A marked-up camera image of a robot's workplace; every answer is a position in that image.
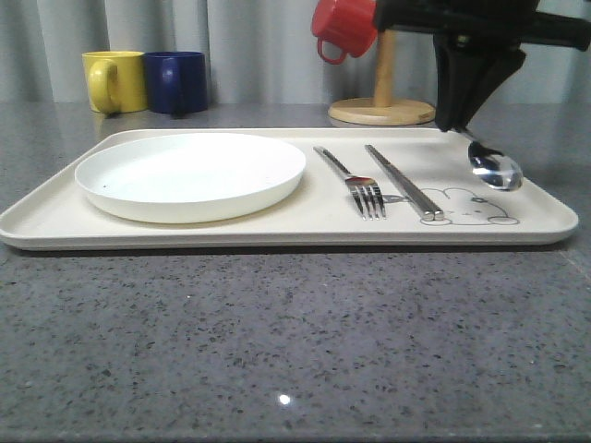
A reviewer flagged dark blue mug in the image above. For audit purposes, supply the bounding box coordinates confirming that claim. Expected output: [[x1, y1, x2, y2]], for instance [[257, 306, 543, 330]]
[[142, 52, 209, 115]]

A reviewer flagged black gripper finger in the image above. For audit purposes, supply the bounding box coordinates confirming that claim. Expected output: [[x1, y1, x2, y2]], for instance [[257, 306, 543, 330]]
[[454, 48, 525, 129], [433, 34, 480, 132]]

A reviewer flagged grey pleated curtain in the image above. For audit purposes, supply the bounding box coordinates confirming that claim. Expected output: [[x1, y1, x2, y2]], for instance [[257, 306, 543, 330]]
[[1, 1, 590, 104]]

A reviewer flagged red ribbed mug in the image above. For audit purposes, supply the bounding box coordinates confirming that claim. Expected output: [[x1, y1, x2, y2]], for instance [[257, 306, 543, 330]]
[[311, 0, 378, 65]]

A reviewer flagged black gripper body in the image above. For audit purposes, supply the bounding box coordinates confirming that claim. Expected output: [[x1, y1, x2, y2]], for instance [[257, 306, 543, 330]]
[[373, 0, 590, 51]]

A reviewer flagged white round plate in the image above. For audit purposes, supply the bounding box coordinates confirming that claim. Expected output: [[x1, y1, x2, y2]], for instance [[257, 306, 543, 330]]
[[75, 132, 307, 223]]

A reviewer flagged cream rabbit serving tray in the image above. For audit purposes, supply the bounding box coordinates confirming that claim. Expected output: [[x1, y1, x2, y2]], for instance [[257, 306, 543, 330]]
[[1, 128, 578, 250]]

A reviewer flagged wooden mug tree stand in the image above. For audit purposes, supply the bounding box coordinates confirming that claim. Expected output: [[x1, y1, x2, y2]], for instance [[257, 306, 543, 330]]
[[328, 30, 435, 126]]

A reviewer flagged silver spoon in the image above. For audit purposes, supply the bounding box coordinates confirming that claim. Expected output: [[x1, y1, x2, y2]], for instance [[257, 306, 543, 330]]
[[458, 128, 524, 192]]

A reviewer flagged yellow mug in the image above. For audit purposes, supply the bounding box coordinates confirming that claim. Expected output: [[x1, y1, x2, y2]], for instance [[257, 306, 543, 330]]
[[82, 51, 148, 114]]

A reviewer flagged silver fork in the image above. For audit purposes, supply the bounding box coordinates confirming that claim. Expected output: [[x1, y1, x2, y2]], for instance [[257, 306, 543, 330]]
[[314, 146, 387, 221]]

